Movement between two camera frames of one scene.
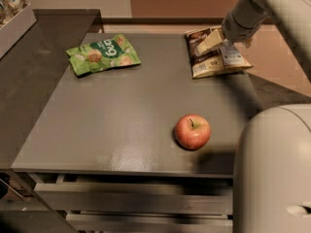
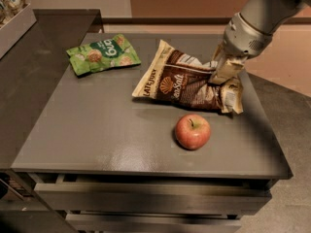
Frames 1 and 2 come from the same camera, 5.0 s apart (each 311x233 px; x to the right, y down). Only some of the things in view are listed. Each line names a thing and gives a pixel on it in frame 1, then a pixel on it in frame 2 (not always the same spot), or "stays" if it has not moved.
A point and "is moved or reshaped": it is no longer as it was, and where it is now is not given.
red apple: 192,131 stays
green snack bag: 112,51 stays
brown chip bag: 223,58 is moved or reshaped
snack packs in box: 12,2 stays
